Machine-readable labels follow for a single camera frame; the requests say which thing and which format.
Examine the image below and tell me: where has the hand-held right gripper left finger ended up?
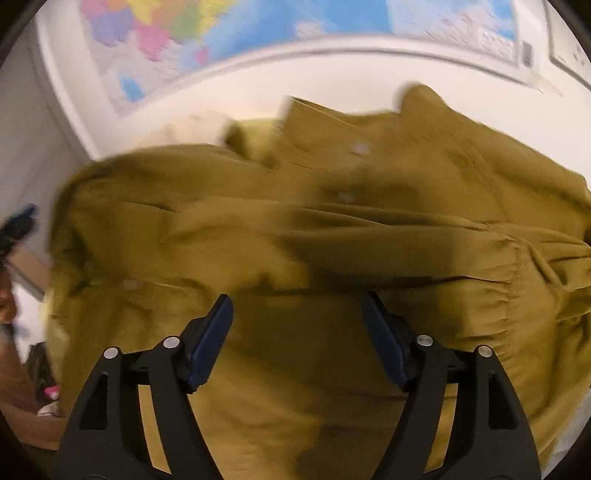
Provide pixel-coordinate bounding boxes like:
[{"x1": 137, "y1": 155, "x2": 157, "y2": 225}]
[{"x1": 55, "y1": 294, "x2": 235, "y2": 480}]

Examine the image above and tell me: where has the colourful wall map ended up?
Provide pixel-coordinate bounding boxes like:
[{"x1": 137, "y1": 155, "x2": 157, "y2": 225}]
[{"x1": 78, "y1": 0, "x2": 539, "y2": 116}]

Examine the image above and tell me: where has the masking tape strip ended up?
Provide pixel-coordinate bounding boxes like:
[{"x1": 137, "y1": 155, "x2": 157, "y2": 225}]
[{"x1": 529, "y1": 74, "x2": 564, "y2": 97}]

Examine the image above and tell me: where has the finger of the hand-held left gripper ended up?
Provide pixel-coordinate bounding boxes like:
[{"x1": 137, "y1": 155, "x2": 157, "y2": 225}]
[{"x1": 0, "y1": 204, "x2": 38, "y2": 257}]

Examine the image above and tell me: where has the white wall socket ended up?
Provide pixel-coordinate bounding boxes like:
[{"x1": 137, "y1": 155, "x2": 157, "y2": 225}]
[{"x1": 545, "y1": 4, "x2": 591, "y2": 88}]

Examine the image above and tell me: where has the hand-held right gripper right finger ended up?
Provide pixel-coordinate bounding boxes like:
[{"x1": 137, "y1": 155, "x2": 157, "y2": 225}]
[{"x1": 361, "y1": 291, "x2": 542, "y2": 480}]

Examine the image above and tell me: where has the olive green shirt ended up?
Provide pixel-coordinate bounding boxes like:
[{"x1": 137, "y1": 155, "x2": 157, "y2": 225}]
[{"x1": 44, "y1": 83, "x2": 591, "y2": 480}]

